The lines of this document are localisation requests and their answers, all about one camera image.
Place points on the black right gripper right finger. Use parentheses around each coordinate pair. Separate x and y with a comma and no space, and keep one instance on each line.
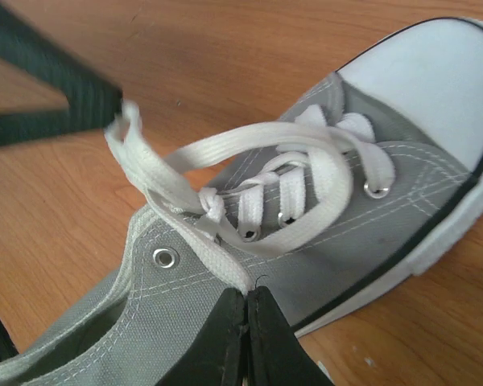
(275,356)

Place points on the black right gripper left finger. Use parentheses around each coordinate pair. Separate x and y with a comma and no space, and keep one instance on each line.
(215,356)

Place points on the white shoelace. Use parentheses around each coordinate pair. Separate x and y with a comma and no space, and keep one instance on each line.
(291,200)

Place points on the grey canvas sneaker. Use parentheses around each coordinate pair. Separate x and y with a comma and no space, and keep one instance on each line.
(421,88)

